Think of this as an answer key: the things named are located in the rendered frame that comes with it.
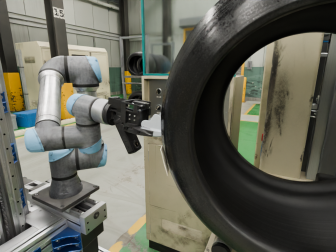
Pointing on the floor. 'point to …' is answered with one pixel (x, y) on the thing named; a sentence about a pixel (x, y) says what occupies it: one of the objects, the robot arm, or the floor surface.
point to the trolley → (131, 64)
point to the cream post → (290, 103)
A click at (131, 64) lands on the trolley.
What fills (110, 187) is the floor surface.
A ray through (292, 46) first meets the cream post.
